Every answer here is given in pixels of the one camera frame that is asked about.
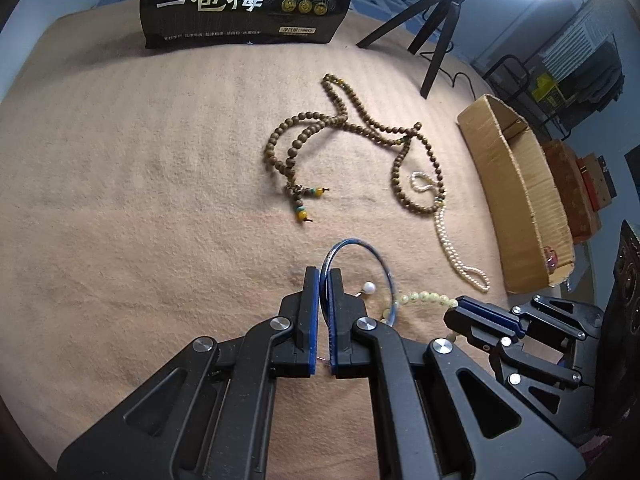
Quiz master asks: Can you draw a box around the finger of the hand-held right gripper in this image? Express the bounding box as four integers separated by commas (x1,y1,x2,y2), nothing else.
454,294,605,342
443,309,584,417

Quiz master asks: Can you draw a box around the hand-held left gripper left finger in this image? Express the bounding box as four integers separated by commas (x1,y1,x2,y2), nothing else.
57,266,321,480

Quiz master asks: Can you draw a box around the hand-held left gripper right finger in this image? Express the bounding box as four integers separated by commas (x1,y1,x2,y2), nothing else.
326,268,586,480

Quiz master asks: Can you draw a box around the pale yellow bead bracelet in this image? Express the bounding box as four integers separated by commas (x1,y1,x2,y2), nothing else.
381,289,459,323

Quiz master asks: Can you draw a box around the blue bangle with pearl charm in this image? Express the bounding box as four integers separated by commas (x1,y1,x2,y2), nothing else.
320,238,399,327

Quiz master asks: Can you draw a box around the cardboard box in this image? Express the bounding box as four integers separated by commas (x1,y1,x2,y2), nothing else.
456,94,576,295

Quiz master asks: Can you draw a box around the red and wooden box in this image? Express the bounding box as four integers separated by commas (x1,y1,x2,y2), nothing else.
574,152,617,212

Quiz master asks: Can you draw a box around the brown carton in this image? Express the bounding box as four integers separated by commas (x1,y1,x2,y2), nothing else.
541,139,602,245

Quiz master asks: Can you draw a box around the beige blanket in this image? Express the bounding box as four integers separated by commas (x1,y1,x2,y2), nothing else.
0,9,576,480

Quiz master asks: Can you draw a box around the yellow box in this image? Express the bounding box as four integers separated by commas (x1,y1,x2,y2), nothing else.
531,72,562,107

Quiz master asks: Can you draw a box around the black tripod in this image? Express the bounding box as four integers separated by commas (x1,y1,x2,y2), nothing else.
356,0,476,100

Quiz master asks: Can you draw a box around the black snack bag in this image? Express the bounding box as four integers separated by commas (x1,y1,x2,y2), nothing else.
139,0,357,50

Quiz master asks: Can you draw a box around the white pearl necklace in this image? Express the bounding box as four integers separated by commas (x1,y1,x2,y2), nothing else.
410,171,491,294

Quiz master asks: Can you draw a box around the brown wooden bead necklace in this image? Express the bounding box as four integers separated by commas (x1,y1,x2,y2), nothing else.
263,73,447,225

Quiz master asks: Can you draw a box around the black cable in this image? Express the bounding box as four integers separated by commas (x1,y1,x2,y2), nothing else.
448,71,482,98

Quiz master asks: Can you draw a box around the black metal chair frame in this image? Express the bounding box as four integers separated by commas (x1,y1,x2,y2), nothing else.
481,54,532,107

